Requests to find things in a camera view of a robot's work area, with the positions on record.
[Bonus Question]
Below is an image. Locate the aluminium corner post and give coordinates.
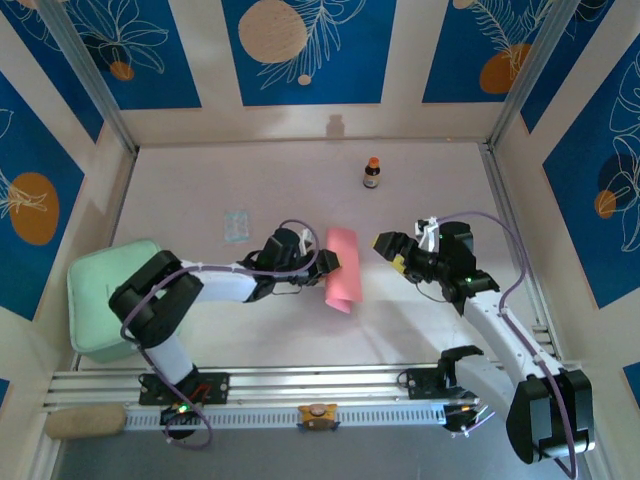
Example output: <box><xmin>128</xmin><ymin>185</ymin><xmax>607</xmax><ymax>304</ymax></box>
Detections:
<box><xmin>487</xmin><ymin>0</ymin><xmax>576</xmax><ymax>151</ymax></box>
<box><xmin>37</xmin><ymin>0</ymin><xmax>140</xmax><ymax>155</ymax></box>

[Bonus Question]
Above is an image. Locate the aluminium rail frame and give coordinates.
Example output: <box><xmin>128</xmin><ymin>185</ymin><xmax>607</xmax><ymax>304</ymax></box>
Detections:
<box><xmin>42</xmin><ymin>359</ymin><xmax>586</xmax><ymax>412</ymax></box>

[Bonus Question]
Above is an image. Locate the beige foam roll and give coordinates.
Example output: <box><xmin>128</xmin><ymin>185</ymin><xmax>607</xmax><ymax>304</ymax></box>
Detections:
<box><xmin>44</xmin><ymin>404</ymin><xmax>126</xmax><ymax>441</ymax></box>

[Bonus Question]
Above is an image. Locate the clear plastic packet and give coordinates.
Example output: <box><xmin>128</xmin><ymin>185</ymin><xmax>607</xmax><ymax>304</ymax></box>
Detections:
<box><xmin>223</xmin><ymin>210</ymin><xmax>251</xmax><ymax>245</ymax></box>

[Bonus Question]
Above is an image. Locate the aluminium side rail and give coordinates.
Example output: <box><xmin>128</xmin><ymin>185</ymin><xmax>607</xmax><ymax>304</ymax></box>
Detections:
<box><xmin>478</xmin><ymin>143</ymin><xmax>561</xmax><ymax>361</ymax></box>

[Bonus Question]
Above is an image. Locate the slotted grey cable duct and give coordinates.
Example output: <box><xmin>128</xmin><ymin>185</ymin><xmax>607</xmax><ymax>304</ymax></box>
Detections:
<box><xmin>122</xmin><ymin>402</ymin><xmax>447</xmax><ymax>432</ymax></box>

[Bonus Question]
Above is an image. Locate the pink cloth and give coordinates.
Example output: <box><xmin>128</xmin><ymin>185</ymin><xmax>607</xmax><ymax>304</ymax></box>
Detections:
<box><xmin>323</xmin><ymin>227</ymin><xmax>364</xmax><ymax>316</ymax></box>

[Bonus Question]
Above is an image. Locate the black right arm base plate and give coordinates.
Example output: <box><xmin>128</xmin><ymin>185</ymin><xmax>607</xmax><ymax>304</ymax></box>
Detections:
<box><xmin>399</xmin><ymin>368</ymin><xmax>481</xmax><ymax>401</ymax></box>

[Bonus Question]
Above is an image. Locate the small brown bottle orange cap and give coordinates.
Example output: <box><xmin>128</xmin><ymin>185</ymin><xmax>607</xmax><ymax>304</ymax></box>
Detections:
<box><xmin>361</xmin><ymin>156</ymin><xmax>381</xmax><ymax>190</ymax></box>

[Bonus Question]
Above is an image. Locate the mint green case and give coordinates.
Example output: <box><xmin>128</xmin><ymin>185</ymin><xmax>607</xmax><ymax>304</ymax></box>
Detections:
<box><xmin>66</xmin><ymin>238</ymin><xmax>164</xmax><ymax>365</ymax></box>

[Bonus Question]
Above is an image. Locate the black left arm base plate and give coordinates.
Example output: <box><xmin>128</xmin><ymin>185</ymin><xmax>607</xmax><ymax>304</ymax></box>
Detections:
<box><xmin>138</xmin><ymin>372</ymin><xmax>231</xmax><ymax>406</ymax></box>

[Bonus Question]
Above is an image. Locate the yellow clamp fixture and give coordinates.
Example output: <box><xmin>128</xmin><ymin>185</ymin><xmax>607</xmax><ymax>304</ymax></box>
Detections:
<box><xmin>297</xmin><ymin>402</ymin><xmax>341</xmax><ymax>432</ymax></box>

